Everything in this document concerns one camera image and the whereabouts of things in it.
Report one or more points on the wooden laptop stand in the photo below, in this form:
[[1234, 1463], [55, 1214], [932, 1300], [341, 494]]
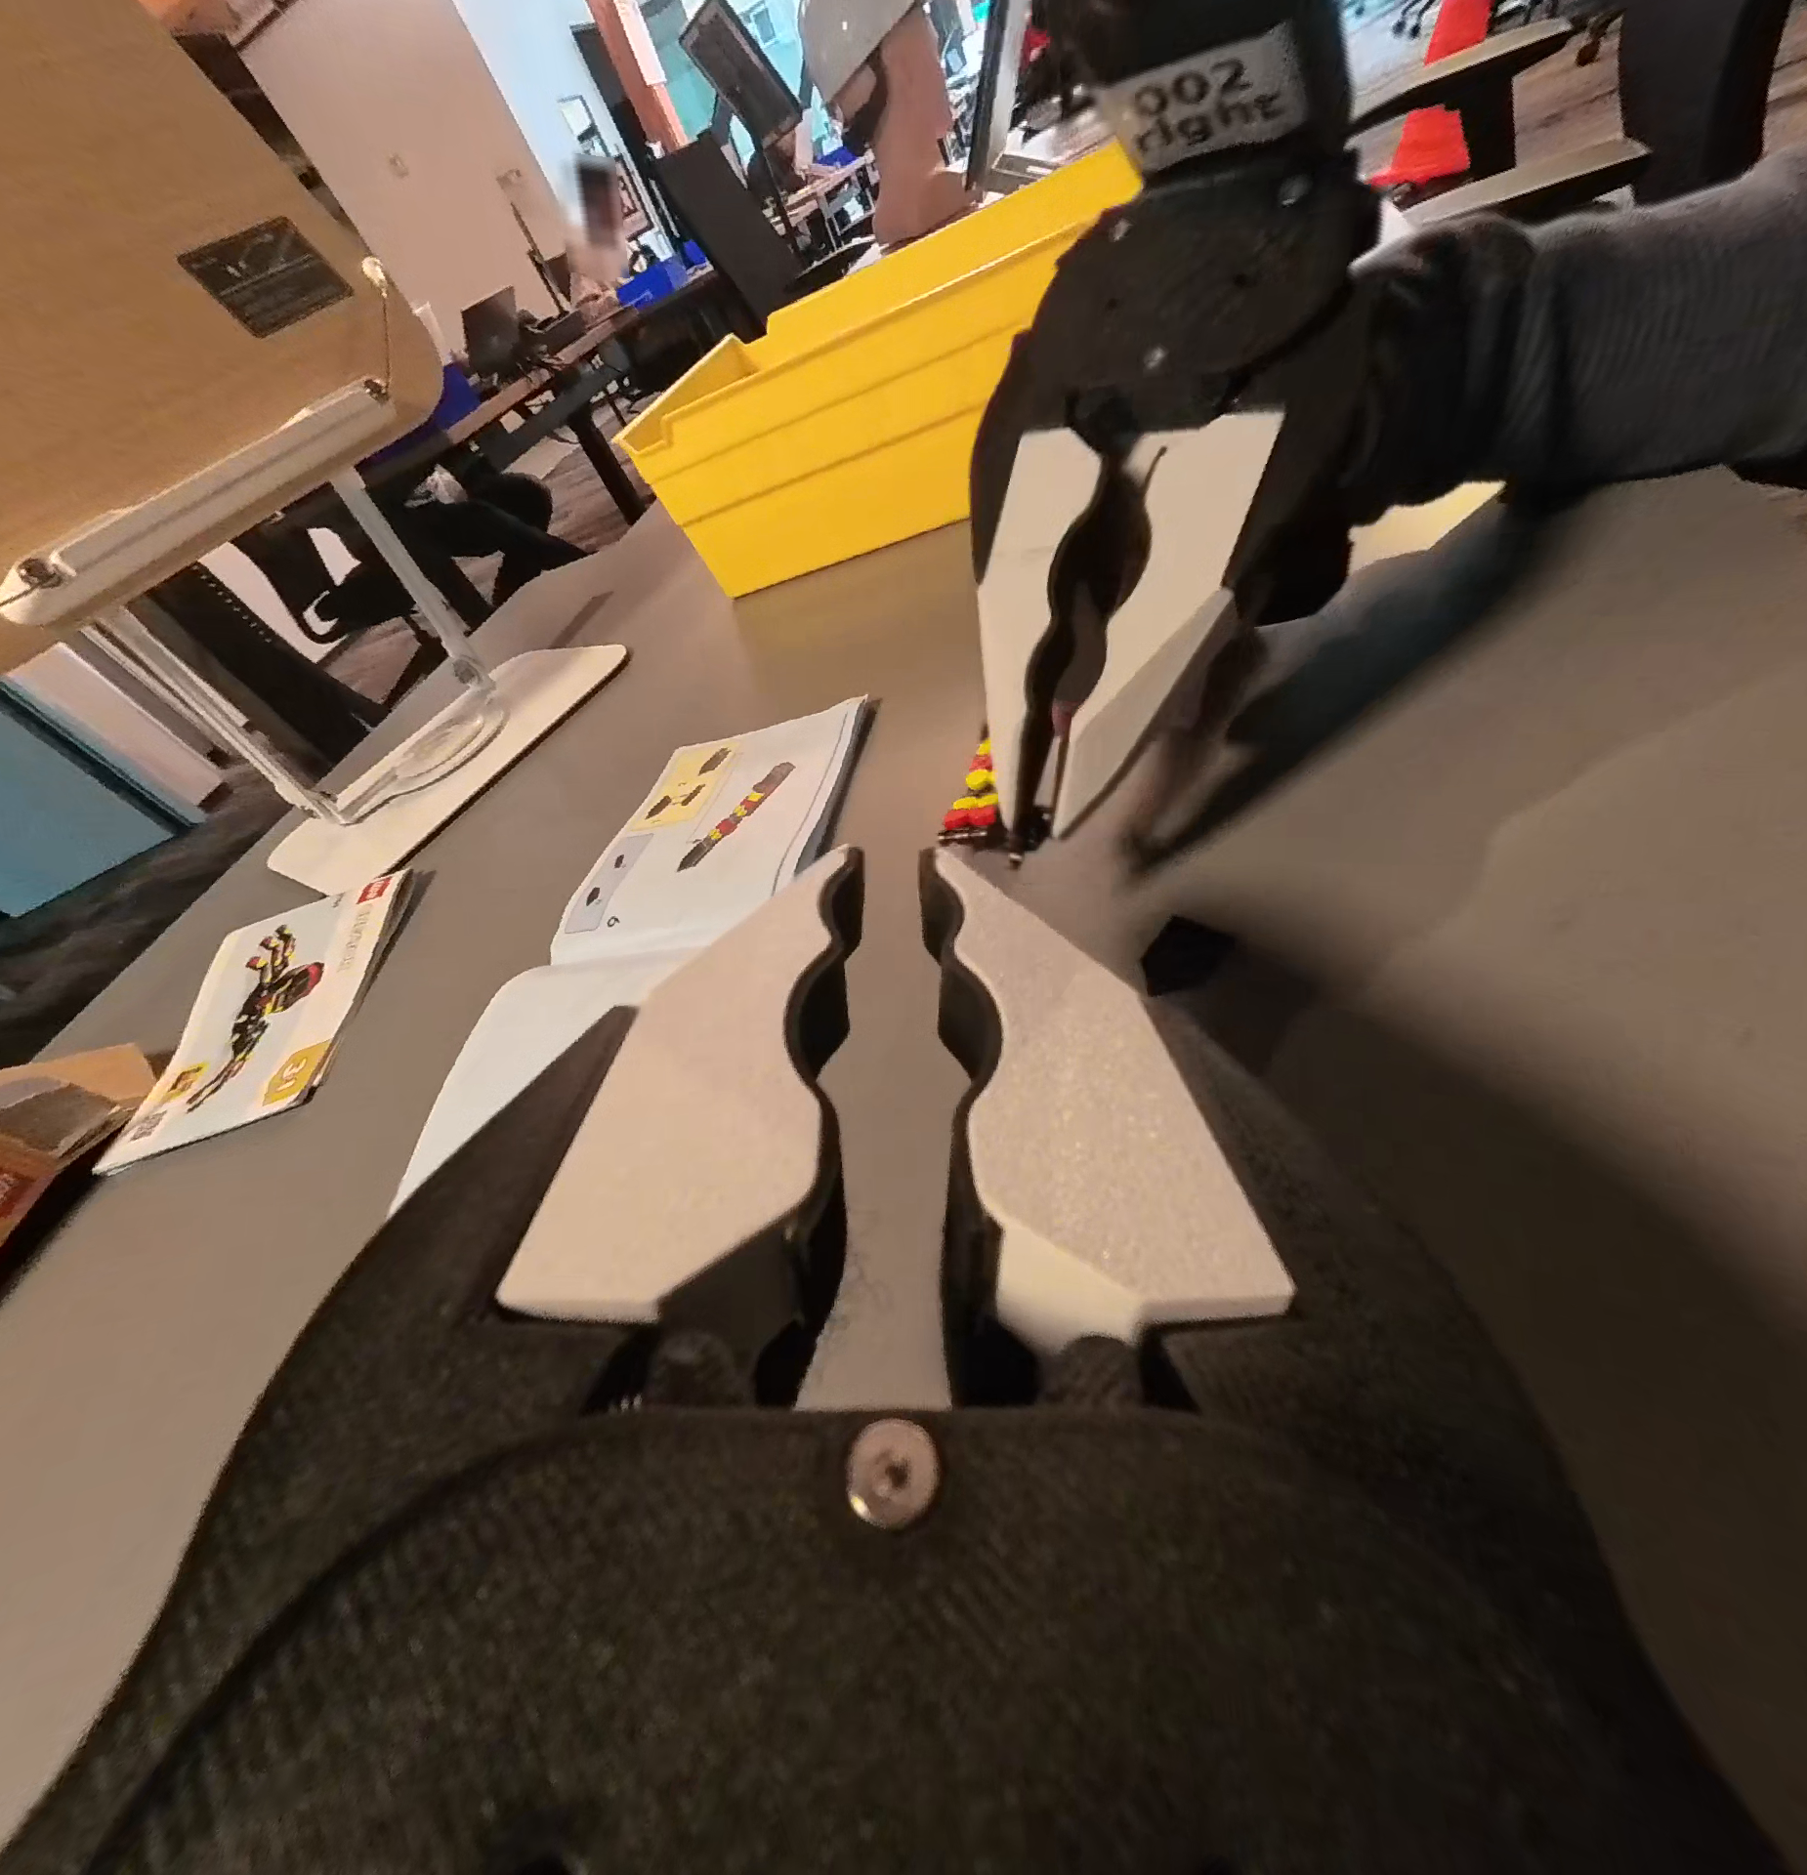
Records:
[[141, 222]]

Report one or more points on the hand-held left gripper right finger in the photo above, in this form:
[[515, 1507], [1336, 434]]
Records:
[[1126, 1175]]

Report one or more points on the orange traffic cone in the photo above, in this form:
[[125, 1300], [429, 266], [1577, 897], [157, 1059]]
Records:
[[1439, 115]]

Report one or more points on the brown cardboard box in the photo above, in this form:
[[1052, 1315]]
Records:
[[25, 1175]]

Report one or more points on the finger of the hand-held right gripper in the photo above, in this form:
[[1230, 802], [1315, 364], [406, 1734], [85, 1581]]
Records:
[[1009, 617], [1211, 496]]

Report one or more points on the closed lego instruction booklet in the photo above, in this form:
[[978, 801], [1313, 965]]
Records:
[[256, 1013]]

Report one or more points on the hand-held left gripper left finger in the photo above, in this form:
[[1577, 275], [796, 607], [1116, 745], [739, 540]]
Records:
[[683, 1156]]

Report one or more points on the long red yellow lego assembly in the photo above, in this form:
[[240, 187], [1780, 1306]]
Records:
[[978, 801]]

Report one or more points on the open lego instruction booklet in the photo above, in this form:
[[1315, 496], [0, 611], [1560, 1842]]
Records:
[[785, 866]]

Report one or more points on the black monitor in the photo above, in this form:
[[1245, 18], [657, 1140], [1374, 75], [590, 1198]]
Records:
[[734, 66]]

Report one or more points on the yellow plastic tray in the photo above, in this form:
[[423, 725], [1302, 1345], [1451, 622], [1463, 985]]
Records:
[[847, 383]]

